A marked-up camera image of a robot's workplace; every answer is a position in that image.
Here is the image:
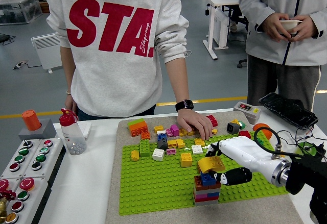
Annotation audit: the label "person's right hand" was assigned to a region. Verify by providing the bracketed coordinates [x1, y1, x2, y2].
[262, 12, 291, 43]
[64, 94, 78, 113]

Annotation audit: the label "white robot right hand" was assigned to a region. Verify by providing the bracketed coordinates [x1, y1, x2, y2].
[205, 136, 283, 186]

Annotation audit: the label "person's left hand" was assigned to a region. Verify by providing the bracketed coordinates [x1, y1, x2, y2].
[287, 14, 319, 42]
[176, 109, 215, 141]

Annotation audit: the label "cream red-green button box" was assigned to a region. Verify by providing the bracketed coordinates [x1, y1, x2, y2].
[278, 19, 303, 37]

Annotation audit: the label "yellow curved brick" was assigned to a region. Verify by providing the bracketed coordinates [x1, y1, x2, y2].
[197, 156, 226, 174]

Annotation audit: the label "blue square brick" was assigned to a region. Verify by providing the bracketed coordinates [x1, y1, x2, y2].
[200, 171, 217, 186]

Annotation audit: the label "black plastic-wrapped device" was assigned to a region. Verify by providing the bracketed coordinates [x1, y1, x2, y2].
[258, 92, 319, 130]

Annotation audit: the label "green studded baseplate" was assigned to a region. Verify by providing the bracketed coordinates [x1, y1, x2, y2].
[119, 130, 291, 216]

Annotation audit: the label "tall yellow square brick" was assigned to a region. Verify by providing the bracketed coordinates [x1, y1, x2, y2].
[180, 152, 194, 168]

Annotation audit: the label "long green brick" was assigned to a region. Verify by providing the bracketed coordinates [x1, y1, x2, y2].
[139, 139, 151, 158]

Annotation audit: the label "orange and green brick block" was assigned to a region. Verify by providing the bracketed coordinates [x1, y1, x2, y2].
[127, 118, 149, 137]

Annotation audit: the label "brown-topped multicolour brick stack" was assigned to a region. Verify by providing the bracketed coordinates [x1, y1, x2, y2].
[193, 175, 222, 206]

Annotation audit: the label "black wristwatch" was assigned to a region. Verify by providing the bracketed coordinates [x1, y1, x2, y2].
[175, 99, 194, 112]

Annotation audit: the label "person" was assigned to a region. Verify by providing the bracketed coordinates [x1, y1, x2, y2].
[236, 0, 327, 112]
[45, 0, 190, 120]

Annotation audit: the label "orange fruit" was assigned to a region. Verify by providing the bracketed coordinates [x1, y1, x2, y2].
[252, 122, 271, 139]

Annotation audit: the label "clear bottle with red cap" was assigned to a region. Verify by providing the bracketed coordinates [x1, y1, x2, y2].
[59, 108, 87, 156]

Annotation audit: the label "grey block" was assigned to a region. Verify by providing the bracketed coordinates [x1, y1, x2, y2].
[18, 118, 57, 142]

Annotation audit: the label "orange cylinder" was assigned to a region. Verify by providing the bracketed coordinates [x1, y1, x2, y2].
[20, 110, 42, 132]

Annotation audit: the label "white box under desk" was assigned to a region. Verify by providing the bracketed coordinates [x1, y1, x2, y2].
[213, 8, 229, 50]

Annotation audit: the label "white panel heater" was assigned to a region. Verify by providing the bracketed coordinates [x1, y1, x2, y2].
[31, 33, 63, 74]

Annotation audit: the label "green tape roll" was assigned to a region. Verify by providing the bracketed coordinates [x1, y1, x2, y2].
[297, 141, 319, 158]

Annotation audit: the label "grey push-button box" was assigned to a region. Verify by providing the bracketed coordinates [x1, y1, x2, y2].
[0, 138, 66, 184]

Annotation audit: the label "black power adapter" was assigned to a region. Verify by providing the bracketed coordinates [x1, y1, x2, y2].
[313, 143, 327, 162]

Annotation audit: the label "grey emergency-stop button box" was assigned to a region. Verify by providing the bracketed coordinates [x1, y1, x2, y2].
[0, 177, 52, 224]

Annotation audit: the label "black floor stand base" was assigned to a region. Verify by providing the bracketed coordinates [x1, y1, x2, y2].
[0, 34, 16, 46]

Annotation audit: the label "wooden box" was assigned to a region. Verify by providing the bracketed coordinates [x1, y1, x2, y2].
[38, 1, 51, 13]

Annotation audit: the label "clear storage crate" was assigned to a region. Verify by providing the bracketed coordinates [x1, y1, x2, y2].
[0, 0, 43, 26]

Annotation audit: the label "brass valve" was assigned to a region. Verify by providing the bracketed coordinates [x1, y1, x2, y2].
[0, 198, 8, 223]

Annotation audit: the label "white wall switch plate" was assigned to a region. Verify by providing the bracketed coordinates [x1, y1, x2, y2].
[76, 121, 92, 140]

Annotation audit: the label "grey switch box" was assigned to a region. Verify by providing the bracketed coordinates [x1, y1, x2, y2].
[232, 101, 262, 125]

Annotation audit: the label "black table cables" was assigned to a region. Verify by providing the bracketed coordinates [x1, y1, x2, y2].
[277, 128, 327, 158]

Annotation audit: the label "floor socket with cable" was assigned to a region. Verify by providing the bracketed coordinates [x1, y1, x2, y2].
[12, 60, 43, 70]

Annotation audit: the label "red valve handle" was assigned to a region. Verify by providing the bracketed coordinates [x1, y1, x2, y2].
[0, 189, 16, 201]

